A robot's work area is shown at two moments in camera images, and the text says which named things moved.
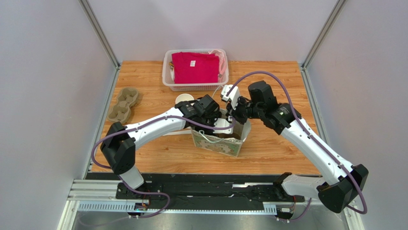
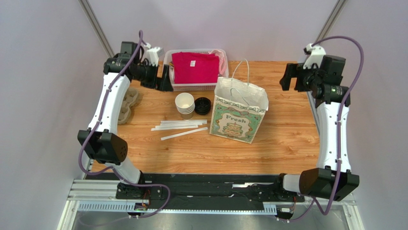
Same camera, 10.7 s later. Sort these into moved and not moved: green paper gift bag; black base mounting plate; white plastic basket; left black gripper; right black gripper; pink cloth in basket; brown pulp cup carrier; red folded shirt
Moved: green paper gift bag; left black gripper; right black gripper
Not moved: white plastic basket; black base mounting plate; brown pulp cup carrier; pink cloth in basket; red folded shirt
